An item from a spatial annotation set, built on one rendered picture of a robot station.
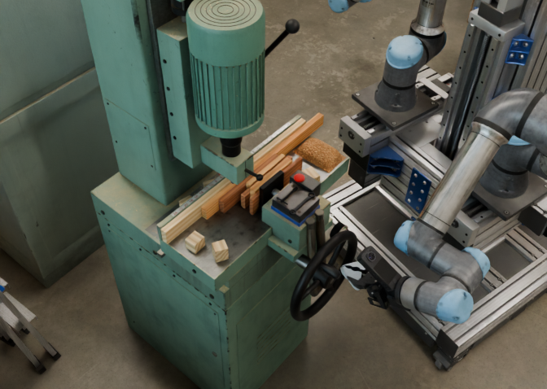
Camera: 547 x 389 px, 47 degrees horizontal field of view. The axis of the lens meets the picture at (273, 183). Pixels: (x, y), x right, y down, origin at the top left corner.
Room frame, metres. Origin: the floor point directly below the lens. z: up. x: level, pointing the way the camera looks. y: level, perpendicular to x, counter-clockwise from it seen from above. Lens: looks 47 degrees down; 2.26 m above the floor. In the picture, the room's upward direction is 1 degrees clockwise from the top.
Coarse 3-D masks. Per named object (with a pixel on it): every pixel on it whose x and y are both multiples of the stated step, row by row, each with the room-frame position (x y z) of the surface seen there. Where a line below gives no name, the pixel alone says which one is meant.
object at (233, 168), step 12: (204, 144) 1.26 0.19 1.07; (216, 144) 1.26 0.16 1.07; (204, 156) 1.25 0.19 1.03; (216, 156) 1.22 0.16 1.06; (240, 156) 1.22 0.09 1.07; (252, 156) 1.23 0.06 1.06; (216, 168) 1.23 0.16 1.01; (228, 168) 1.20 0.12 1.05; (240, 168) 1.19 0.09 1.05; (252, 168) 1.23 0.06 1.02; (240, 180) 1.19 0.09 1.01
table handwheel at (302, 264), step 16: (336, 240) 1.03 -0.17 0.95; (352, 240) 1.09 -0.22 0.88; (304, 256) 1.07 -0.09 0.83; (320, 256) 0.98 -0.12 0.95; (336, 256) 1.05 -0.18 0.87; (352, 256) 1.11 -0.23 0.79; (304, 272) 0.95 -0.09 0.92; (320, 272) 1.01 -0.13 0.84; (304, 288) 0.92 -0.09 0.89; (336, 288) 1.05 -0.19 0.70; (320, 304) 1.00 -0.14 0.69; (304, 320) 0.94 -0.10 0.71
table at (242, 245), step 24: (336, 168) 1.35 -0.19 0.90; (216, 216) 1.15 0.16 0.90; (240, 216) 1.15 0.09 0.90; (216, 240) 1.06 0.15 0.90; (240, 240) 1.07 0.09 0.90; (264, 240) 1.09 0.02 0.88; (192, 264) 0.99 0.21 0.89; (216, 264) 0.98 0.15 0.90; (240, 264) 1.01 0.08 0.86; (216, 288) 0.94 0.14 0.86
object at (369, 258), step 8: (368, 248) 0.92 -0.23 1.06; (360, 256) 0.90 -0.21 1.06; (368, 256) 0.90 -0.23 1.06; (376, 256) 0.91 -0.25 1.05; (368, 264) 0.89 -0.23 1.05; (376, 264) 0.89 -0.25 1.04; (384, 264) 0.90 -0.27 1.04; (376, 272) 0.88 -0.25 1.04; (384, 272) 0.88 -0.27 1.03; (392, 272) 0.88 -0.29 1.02; (384, 280) 0.86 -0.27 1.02; (392, 280) 0.87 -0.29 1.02; (392, 288) 0.85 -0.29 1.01
